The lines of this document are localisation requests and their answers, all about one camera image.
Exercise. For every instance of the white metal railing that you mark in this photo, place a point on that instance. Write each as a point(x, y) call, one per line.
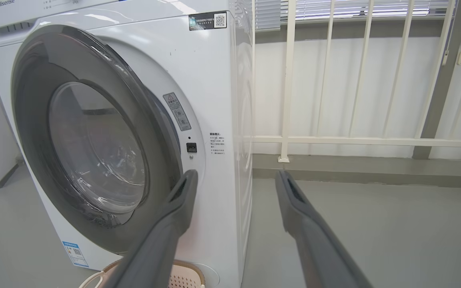
point(287, 80)

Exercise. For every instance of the white front-load washing machine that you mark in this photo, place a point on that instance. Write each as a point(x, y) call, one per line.
point(214, 80)

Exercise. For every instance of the grey window column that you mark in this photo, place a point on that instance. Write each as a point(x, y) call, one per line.
point(438, 104)

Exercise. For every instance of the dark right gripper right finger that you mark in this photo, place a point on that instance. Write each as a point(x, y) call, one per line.
point(318, 248)

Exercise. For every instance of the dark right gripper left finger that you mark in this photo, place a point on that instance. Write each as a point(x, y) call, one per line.
point(162, 240)

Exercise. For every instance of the black round glass washer door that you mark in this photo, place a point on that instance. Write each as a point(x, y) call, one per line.
point(34, 120)

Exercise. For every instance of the blue energy label sticker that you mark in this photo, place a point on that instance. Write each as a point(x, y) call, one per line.
point(75, 254)

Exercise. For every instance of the white window blind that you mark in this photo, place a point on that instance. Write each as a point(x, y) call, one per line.
point(268, 14)
point(374, 8)

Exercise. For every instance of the cream basket with brown rim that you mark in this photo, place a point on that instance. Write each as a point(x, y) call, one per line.
point(184, 280)

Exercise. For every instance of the grey warning sticker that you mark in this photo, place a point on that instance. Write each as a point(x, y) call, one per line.
point(177, 112)

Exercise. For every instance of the black QR code sticker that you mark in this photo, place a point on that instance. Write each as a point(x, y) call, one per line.
point(206, 21)

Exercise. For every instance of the round white filter cover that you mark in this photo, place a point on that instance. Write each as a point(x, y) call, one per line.
point(211, 274)

